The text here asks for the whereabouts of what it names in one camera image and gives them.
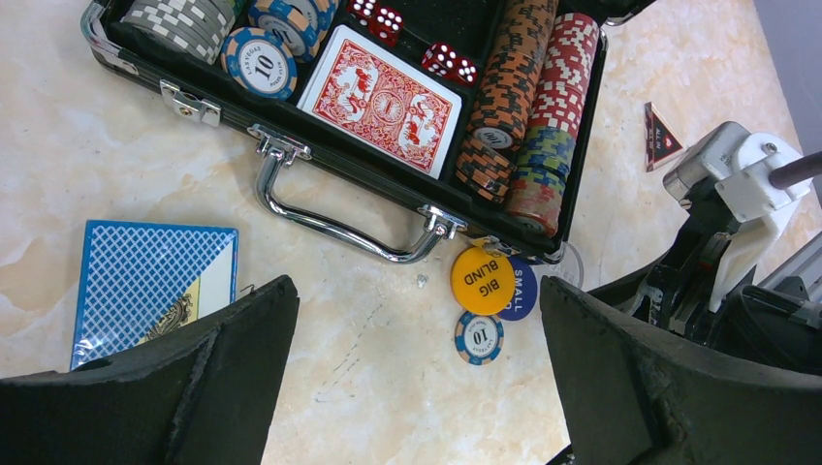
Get black poker set case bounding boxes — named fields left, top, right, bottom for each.
left=80, top=1, right=647, bottom=264

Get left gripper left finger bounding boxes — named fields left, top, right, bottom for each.
left=1, top=275, right=300, bottom=464

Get blue playing card box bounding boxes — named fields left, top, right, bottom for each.
left=70, top=220, right=239, bottom=369

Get red playing card deck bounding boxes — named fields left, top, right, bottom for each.
left=298, top=25, right=462, bottom=179

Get green white chip row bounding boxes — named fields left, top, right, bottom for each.
left=120, top=0, right=247, bottom=65

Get yellow big blind button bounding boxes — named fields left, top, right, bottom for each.
left=450, top=247, right=516, bottom=316

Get red dice in case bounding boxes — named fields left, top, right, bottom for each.
left=345, top=0, right=479, bottom=88

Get brown chip row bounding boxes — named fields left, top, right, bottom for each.
left=455, top=0, right=558, bottom=203

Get aluminium frame rail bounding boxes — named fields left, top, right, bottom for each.
left=759, top=233, right=821, bottom=303

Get red black triangular card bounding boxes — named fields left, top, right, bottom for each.
left=644, top=102, right=685, bottom=172

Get red white chip row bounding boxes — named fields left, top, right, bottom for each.
left=505, top=13, right=600, bottom=236

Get blue small blind button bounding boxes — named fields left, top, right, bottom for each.
left=497, top=258, right=539, bottom=322

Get grey poker chip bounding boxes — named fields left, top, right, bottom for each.
left=454, top=311, right=505, bottom=366
left=220, top=27, right=298, bottom=100

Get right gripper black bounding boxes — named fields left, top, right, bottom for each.
left=591, top=179, right=821, bottom=375

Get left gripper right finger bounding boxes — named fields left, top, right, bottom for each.
left=540, top=278, right=821, bottom=464

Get blue grey chip row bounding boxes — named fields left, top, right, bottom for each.
left=247, top=0, right=338, bottom=63

